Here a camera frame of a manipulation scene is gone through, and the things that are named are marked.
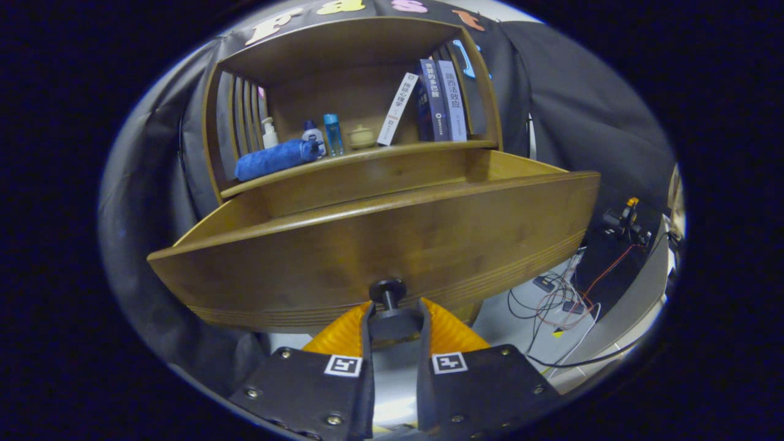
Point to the black power adapter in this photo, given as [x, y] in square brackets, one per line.
[543, 283]
[573, 307]

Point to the white book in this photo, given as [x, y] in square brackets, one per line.
[397, 110]

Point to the clear blue bottle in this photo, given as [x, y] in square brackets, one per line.
[333, 136]

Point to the white bottle with blue cap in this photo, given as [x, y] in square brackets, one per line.
[312, 133]

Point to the white pump bottle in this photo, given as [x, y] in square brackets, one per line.
[269, 136]

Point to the wooden cabinet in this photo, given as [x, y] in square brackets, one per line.
[343, 92]

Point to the beige lidded teacup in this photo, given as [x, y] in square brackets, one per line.
[362, 138]

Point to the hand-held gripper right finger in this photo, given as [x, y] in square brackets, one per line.
[484, 392]

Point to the blue rolled towel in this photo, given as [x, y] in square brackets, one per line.
[269, 160]

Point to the pale grey book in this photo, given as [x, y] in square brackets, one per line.
[454, 101]

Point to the dark blue book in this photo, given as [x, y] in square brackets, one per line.
[433, 101]

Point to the wooden countertop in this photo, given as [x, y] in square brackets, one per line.
[404, 149]

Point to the black backdrop cloth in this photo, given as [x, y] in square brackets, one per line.
[582, 110]

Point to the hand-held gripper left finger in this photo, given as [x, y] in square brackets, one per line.
[306, 392]

